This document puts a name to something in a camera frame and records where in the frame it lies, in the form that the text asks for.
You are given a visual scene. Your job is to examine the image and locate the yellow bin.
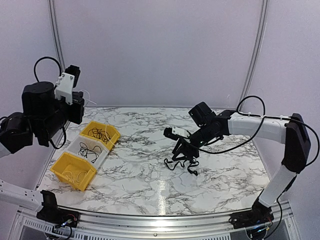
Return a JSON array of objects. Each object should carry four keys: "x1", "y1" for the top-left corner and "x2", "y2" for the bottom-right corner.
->
[
  {"x1": 50, "y1": 152, "x2": 97, "y2": 192},
  {"x1": 79, "y1": 120, "x2": 121, "y2": 151}
]

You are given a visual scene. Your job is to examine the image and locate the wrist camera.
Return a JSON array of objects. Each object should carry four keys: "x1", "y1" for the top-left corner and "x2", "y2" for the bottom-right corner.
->
[
  {"x1": 163, "y1": 126, "x2": 191, "y2": 141},
  {"x1": 54, "y1": 65, "x2": 81, "y2": 105}
]

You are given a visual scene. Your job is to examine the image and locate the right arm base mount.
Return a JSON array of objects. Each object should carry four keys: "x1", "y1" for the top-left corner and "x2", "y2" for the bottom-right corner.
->
[{"x1": 228, "y1": 199, "x2": 274, "y2": 229}]

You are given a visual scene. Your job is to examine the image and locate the aluminium corner post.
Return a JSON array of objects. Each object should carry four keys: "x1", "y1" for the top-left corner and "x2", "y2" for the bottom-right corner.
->
[
  {"x1": 47, "y1": 0, "x2": 66, "y2": 73},
  {"x1": 238, "y1": 0, "x2": 269, "y2": 103}
]

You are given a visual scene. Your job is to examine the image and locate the aluminium front rail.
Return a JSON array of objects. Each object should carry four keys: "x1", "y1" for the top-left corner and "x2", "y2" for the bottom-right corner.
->
[{"x1": 8, "y1": 201, "x2": 301, "y2": 240}]

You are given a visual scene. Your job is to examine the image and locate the white cables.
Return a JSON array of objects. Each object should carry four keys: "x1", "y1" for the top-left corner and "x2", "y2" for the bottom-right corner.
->
[{"x1": 61, "y1": 168, "x2": 88, "y2": 185}]

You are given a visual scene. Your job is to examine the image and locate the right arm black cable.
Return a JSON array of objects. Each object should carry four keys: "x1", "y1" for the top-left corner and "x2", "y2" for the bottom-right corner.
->
[{"x1": 197, "y1": 95, "x2": 320, "y2": 173}]

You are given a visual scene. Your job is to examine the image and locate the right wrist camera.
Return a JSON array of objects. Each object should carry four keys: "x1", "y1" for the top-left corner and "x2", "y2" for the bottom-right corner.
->
[{"x1": 163, "y1": 126, "x2": 191, "y2": 141}]

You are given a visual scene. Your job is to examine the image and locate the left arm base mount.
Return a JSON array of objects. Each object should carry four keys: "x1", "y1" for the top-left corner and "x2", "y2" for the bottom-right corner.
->
[{"x1": 36, "y1": 190, "x2": 80, "y2": 228}]

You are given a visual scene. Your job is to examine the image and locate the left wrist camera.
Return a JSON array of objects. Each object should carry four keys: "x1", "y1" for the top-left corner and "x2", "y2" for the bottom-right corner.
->
[{"x1": 54, "y1": 65, "x2": 81, "y2": 105}]

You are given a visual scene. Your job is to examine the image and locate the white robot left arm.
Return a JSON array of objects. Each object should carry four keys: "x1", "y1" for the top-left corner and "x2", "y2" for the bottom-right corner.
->
[{"x1": 0, "y1": 81, "x2": 85, "y2": 223}]

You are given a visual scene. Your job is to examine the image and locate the yellow bin far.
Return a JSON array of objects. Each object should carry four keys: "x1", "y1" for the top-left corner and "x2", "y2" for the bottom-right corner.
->
[{"x1": 79, "y1": 120, "x2": 121, "y2": 151}]

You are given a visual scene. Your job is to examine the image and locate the yellow bin near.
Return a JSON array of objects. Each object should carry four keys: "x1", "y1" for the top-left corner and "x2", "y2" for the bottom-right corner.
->
[{"x1": 50, "y1": 152, "x2": 97, "y2": 192}]

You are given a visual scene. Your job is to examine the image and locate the black cables in far bin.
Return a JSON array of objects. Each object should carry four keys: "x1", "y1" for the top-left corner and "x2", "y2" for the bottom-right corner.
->
[{"x1": 89, "y1": 126, "x2": 112, "y2": 141}]

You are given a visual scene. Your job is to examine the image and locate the left aluminium corner post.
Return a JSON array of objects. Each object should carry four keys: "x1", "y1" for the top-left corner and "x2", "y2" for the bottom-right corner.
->
[{"x1": 47, "y1": 0, "x2": 66, "y2": 73}]

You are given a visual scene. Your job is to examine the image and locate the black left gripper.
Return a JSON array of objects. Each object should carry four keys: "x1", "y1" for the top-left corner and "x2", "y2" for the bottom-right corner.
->
[{"x1": 39, "y1": 91, "x2": 85, "y2": 142}]

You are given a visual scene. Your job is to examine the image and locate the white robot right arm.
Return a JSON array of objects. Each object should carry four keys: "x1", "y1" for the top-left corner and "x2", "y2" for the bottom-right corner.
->
[{"x1": 163, "y1": 102, "x2": 311, "y2": 224}]

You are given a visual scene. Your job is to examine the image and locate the white bin middle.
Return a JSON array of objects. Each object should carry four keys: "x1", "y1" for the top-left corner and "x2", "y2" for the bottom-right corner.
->
[{"x1": 66, "y1": 135, "x2": 110, "y2": 170}]

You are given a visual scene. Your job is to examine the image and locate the right aluminium corner post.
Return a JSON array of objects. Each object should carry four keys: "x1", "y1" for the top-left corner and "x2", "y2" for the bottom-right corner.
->
[{"x1": 238, "y1": 0, "x2": 269, "y2": 103}]

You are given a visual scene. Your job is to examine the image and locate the cable bundle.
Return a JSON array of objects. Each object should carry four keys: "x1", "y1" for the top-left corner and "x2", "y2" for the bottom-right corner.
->
[{"x1": 163, "y1": 153, "x2": 200, "y2": 177}]

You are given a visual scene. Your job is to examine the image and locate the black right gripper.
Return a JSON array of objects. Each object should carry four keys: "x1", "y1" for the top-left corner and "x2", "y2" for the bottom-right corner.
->
[{"x1": 172, "y1": 123, "x2": 218, "y2": 161}]

